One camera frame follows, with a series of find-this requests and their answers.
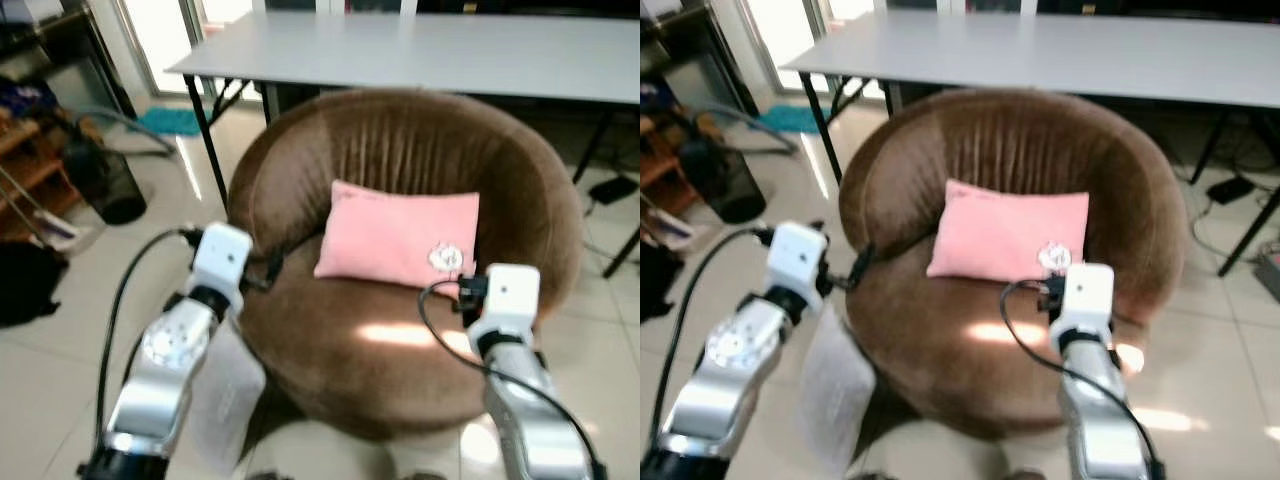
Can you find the black bag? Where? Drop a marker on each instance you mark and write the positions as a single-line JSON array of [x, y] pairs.
[[28, 285], [655, 280]]

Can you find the white fabric cushion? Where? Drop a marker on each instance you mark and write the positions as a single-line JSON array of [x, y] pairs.
[[225, 400], [840, 390]]

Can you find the brown wooden shelf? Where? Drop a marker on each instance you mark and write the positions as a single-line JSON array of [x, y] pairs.
[[660, 165], [30, 170]]

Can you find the brown round velvet sofa chair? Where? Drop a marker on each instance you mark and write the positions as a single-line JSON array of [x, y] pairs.
[[400, 370], [960, 380]]

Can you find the black cabinet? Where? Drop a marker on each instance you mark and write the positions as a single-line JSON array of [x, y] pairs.
[[690, 55], [60, 50]]

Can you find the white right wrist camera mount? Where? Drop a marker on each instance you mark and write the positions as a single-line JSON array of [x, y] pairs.
[[1085, 295], [508, 295]]

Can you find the pink pillow with white emblem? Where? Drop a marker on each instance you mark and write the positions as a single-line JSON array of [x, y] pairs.
[[390, 235], [1000, 232]]

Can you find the black power adapter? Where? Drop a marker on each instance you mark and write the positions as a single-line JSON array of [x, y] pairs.
[[613, 190], [1230, 189]]

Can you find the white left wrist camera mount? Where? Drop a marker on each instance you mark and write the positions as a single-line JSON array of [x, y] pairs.
[[222, 255], [797, 255]]

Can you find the black round bin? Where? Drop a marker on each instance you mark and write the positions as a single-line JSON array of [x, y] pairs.
[[730, 180], [105, 180]]

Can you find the grey power strip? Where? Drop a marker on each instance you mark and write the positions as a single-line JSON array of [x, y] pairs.
[[1270, 270]]

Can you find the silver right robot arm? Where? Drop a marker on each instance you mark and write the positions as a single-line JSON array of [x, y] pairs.
[[530, 420], [1100, 420]]

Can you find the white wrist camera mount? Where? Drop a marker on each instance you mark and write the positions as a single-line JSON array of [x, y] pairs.
[[797, 255], [222, 255], [1085, 295], [508, 295]]

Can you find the teal floor mat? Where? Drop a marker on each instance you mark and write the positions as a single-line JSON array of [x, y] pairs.
[[790, 119], [170, 121]]

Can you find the grey table with black legs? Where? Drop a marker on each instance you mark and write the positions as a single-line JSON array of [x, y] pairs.
[[1040, 55], [420, 55]]

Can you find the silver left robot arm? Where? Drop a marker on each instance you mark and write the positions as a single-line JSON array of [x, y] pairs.
[[165, 370], [725, 370]]

